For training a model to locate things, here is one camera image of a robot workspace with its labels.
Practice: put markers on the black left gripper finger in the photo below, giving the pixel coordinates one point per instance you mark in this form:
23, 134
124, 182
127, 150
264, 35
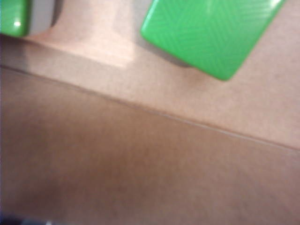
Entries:
18, 222

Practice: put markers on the brown cardboard box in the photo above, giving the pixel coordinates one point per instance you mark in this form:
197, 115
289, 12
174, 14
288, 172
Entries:
140, 152

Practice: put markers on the green white mahjong tile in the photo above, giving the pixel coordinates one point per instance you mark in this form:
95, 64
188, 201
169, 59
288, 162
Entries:
11, 16
206, 35

